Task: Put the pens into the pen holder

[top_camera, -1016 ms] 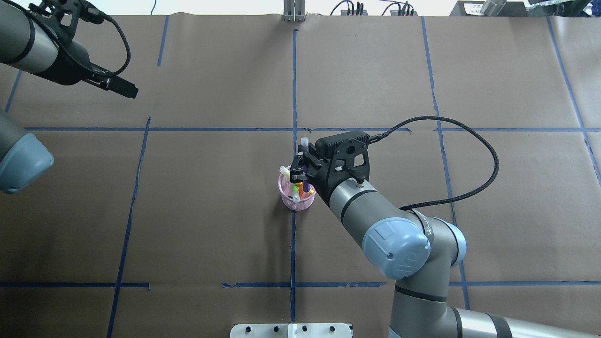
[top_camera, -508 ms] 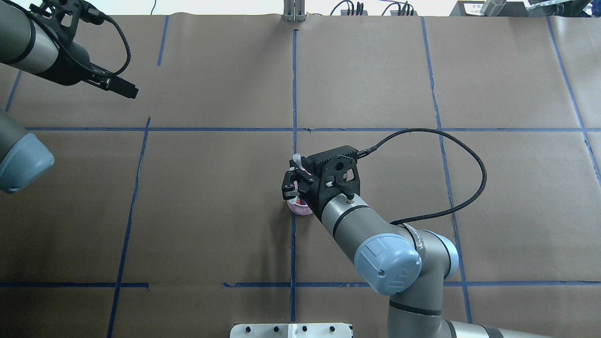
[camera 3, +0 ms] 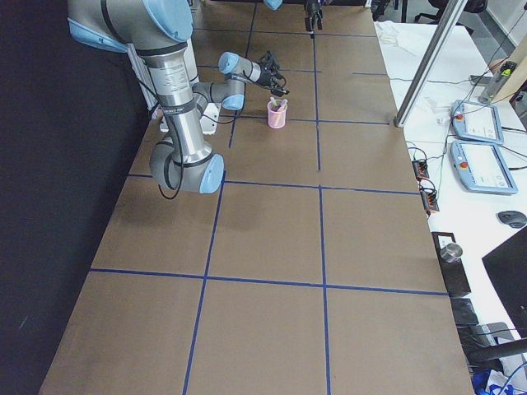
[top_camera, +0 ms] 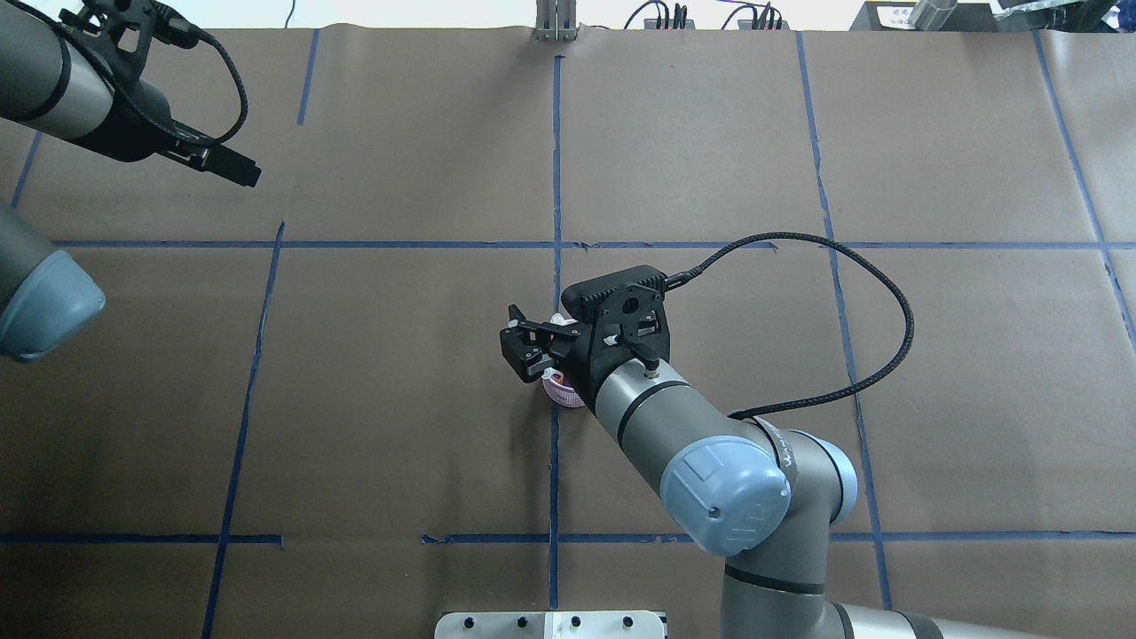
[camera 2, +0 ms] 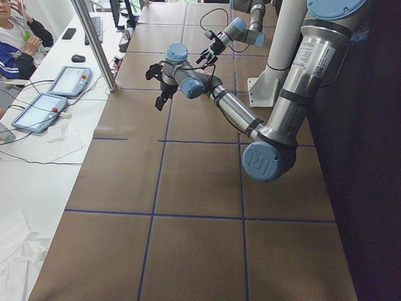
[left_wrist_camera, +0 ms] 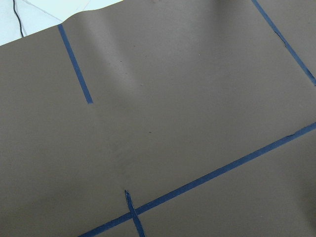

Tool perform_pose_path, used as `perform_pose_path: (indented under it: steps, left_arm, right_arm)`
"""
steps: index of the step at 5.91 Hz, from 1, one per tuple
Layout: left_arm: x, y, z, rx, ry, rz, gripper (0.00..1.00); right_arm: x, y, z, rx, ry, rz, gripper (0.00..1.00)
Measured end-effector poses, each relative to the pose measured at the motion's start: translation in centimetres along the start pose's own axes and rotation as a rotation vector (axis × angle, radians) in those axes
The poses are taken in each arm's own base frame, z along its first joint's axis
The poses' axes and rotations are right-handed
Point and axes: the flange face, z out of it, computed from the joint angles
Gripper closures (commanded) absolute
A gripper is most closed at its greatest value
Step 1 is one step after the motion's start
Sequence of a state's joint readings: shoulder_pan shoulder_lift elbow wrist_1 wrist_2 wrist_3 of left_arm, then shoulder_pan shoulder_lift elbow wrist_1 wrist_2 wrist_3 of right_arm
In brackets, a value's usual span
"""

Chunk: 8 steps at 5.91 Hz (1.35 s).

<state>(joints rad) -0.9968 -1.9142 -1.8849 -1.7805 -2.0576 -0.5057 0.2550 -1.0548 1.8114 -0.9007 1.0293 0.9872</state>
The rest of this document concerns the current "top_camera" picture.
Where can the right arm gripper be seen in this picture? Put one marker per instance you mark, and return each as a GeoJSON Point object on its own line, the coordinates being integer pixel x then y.
{"type": "Point", "coordinates": [581, 370]}

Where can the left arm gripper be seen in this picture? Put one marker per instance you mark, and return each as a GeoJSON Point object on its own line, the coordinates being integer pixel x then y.
{"type": "Point", "coordinates": [135, 133]}

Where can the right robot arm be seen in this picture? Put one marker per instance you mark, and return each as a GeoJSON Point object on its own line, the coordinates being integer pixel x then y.
{"type": "Point", "coordinates": [762, 498]}

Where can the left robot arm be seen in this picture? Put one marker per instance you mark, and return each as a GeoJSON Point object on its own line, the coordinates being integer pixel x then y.
{"type": "Point", "coordinates": [79, 78]}

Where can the pink mesh pen holder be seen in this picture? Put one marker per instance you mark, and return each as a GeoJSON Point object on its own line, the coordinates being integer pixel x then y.
{"type": "Point", "coordinates": [559, 390]}

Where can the black box under cup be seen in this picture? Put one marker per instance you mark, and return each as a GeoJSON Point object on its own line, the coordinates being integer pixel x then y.
{"type": "Point", "coordinates": [903, 16]}

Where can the silver metal cup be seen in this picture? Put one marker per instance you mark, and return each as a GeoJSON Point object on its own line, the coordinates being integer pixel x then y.
{"type": "Point", "coordinates": [930, 15]}

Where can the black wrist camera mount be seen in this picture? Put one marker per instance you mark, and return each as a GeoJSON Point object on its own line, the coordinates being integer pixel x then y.
{"type": "Point", "coordinates": [121, 33]}

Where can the white mount base plate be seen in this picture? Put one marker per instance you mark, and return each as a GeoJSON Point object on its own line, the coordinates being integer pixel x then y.
{"type": "Point", "coordinates": [552, 624]}

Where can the aluminium frame post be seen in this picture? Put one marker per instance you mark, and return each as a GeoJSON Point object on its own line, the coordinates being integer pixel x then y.
{"type": "Point", "coordinates": [556, 21]}

